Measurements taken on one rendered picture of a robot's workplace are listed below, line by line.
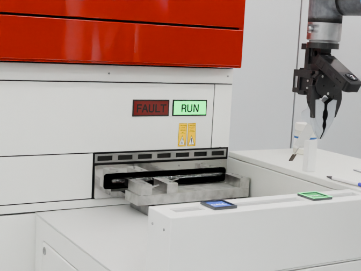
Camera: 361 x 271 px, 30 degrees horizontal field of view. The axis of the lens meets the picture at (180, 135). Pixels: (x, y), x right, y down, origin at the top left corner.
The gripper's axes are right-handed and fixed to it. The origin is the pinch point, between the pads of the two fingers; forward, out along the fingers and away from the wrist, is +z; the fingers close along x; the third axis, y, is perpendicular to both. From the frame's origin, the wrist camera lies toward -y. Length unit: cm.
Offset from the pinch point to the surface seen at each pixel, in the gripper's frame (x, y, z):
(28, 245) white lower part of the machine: 48, 59, 38
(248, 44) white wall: -128, 207, -19
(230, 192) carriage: -7, 45, 24
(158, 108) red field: 10, 58, 1
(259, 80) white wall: -137, 207, 2
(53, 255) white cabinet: 46, 43, 36
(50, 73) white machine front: 43, 59, -8
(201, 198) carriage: 2, 45, 25
